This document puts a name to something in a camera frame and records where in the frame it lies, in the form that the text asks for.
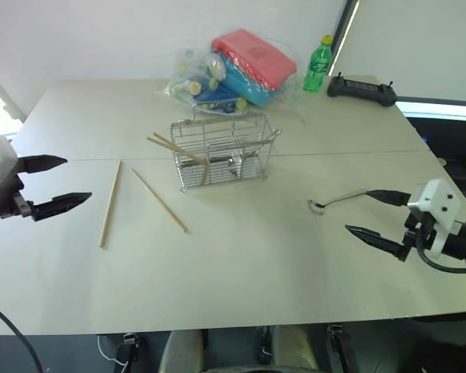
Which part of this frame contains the green plastic bottle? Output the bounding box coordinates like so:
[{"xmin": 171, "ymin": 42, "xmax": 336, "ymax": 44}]
[{"xmin": 303, "ymin": 34, "xmax": 334, "ymax": 94}]

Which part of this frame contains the dark blue flat packet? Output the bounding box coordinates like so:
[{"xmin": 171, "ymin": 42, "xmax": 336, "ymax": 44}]
[{"xmin": 190, "ymin": 83, "xmax": 250, "ymax": 117}]

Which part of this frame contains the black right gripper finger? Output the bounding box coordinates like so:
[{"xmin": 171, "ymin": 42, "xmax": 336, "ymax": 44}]
[
  {"xmin": 366, "ymin": 189, "xmax": 410, "ymax": 207},
  {"xmin": 344, "ymin": 224, "xmax": 407, "ymax": 260}
]

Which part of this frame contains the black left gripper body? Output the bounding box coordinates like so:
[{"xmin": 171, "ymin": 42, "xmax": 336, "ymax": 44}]
[{"xmin": 0, "ymin": 173, "xmax": 36, "ymax": 223}]

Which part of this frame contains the white thin cable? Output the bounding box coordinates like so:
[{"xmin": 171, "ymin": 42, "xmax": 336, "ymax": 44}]
[{"xmin": 97, "ymin": 333, "xmax": 127, "ymax": 367}]

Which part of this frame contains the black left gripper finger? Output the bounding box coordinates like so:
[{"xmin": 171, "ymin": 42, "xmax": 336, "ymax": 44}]
[
  {"xmin": 16, "ymin": 154, "xmax": 68, "ymax": 176},
  {"xmin": 30, "ymin": 191, "xmax": 93, "ymax": 223}
]

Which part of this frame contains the metal wire cutlery basket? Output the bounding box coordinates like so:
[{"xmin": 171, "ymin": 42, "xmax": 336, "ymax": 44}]
[{"xmin": 169, "ymin": 99, "xmax": 284, "ymax": 194}]

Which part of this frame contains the beige rounded shape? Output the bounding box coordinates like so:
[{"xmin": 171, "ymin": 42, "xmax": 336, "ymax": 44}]
[
  {"xmin": 158, "ymin": 329, "xmax": 205, "ymax": 373},
  {"xmin": 272, "ymin": 325, "xmax": 320, "ymax": 373}
]

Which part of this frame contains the wooden chopstick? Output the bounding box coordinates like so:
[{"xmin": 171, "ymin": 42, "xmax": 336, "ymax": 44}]
[
  {"xmin": 146, "ymin": 136, "xmax": 210, "ymax": 187},
  {"xmin": 99, "ymin": 159, "xmax": 123, "ymax": 249},
  {"xmin": 130, "ymin": 167, "xmax": 190, "ymax": 235},
  {"xmin": 152, "ymin": 132, "xmax": 209, "ymax": 168}
]

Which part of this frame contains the metal spoon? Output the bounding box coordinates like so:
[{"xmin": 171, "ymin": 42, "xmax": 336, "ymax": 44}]
[
  {"xmin": 307, "ymin": 188, "xmax": 369, "ymax": 216},
  {"xmin": 227, "ymin": 129, "xmax": 283, "ymax": 176}
]

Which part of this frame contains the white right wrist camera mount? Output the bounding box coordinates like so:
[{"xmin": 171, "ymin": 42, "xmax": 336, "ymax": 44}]
[{"xmin": 407, "ymin": 178, "xmax": 462, "ymax": 262}]

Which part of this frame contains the black window frame post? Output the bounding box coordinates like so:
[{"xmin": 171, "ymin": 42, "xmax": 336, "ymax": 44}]
[{"xmin": 329, "ymin": 0, "xmax": 361, "ymax": 77}]

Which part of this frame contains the black remote controller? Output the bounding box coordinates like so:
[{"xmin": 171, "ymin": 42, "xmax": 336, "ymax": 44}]
[{"xmin": 326, "ymin": 71, "xmax": 398, "ymax": 109}]

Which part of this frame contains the clear plastic bag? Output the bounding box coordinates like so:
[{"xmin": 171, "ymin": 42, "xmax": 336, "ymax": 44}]
[{"xmin": 153, "ymin": 26, "xmax": 308, "ymax": 126}]

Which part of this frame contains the black table bracket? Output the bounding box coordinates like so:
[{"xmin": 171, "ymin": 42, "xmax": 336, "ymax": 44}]
[
  {"xmin": 116, "ymin": 332, "xmax": 141, "ymax": 368},
  {"xmin": 255, "ymin": 326, "xmax": 275, "ymax": 364},
  {"xmin": 326, "ymin": 324, "xmax": 360, "ymax": 373}
]

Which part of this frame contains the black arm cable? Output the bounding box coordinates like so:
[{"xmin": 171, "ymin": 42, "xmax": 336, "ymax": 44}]
[
  {"xmin": 416, "ymin": 232, "xmax": 466, "ymax": 274},
  {"xmin": 0, "ymin": 298, "xmax": 44, "ymax": 373}
]

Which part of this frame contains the light blue plastic lunch box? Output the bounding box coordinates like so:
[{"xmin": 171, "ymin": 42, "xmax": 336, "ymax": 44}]
[{"xmin": 216, "ymin": 57, "xmax": 277, "ymax": 109}]

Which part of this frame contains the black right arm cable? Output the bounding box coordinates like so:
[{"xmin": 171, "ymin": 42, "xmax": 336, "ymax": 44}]
[{"xmin": 416, "ymin": 232, "xmax": 466, "ymax": 274}]

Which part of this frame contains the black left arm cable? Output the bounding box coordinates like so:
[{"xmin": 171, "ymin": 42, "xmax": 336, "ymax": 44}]
[{"xmin": 0, "ymin": 298, "xmax": 44, "ymax": 373}]

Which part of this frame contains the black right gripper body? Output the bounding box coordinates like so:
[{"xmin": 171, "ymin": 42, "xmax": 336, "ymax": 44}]
[{"xmin": 402, "ymin": 200, "xmax": 438, "ymax": 263}]

